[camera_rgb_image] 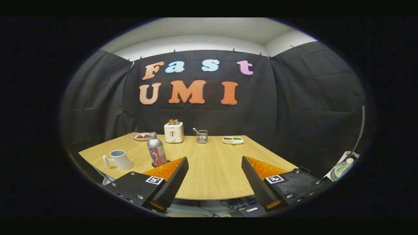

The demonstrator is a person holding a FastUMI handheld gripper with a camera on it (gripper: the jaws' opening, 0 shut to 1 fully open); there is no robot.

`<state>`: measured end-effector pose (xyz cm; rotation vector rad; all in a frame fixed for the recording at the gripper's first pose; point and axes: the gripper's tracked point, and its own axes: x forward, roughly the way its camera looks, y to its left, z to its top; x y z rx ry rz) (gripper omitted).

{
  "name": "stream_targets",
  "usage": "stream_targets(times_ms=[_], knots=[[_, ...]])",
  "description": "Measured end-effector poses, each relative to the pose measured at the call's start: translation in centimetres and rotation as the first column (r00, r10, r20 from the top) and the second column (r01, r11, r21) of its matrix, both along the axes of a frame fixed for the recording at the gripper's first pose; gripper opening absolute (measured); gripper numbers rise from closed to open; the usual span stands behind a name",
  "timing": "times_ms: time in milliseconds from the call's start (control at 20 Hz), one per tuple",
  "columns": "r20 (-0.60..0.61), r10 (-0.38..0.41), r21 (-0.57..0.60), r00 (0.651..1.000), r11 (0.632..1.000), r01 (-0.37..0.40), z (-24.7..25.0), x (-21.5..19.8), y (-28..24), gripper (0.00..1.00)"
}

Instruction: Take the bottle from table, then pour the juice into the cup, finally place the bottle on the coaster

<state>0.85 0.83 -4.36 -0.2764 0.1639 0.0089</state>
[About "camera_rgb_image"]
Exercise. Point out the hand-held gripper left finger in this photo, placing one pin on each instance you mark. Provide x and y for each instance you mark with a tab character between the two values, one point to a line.
174	184

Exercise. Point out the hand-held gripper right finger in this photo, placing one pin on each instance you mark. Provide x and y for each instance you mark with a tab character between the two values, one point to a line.
256	186

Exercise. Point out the dark round coaster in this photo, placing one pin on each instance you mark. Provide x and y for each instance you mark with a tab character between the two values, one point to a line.
168	162

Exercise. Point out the silver juice bottle red label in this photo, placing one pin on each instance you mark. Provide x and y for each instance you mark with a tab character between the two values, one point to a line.
156	147

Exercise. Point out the white cup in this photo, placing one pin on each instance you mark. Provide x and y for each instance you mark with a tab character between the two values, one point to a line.
122	160

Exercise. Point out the black box with label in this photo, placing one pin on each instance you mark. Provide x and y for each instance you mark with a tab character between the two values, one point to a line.
253	210

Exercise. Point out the wooden table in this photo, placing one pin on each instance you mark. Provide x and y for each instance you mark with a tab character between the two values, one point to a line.
212	169

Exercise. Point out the white toaster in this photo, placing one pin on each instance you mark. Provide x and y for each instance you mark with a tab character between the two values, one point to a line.
174	133

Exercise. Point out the white divided dish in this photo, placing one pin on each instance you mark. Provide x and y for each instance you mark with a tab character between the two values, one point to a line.
233	140

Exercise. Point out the red food pieces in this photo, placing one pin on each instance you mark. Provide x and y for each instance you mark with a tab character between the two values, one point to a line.
142	136

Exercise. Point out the small white plate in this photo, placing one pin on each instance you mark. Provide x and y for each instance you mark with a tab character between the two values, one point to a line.
137	138

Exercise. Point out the brown toast slices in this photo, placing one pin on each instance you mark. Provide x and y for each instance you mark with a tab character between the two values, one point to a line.
173	121

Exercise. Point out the white and green device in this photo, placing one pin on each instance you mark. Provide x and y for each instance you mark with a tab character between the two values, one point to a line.
341	169

